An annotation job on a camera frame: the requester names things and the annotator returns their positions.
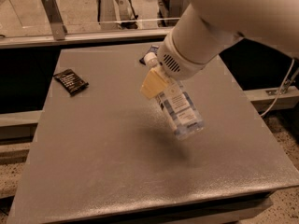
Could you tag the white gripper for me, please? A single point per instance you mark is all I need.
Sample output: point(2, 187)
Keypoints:
point(177, 63)

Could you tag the blue label plastic bottle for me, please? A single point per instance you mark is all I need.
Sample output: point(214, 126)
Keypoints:
point(183, 117)

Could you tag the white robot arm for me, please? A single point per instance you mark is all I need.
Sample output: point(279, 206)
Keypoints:
point(208, 27)

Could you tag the dark blue snack packet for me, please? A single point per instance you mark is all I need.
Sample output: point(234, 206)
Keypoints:
point(153, 50)

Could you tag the grey table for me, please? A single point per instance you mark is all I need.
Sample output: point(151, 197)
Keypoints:
point(109, 153)

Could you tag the black snack packet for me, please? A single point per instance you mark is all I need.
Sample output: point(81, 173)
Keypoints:
point(71, 81)

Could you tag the metal frame rail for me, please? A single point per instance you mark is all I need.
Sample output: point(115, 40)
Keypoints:
point(84, 38)

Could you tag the left metal bracket post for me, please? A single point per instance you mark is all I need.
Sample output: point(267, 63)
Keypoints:
point(57, 27)

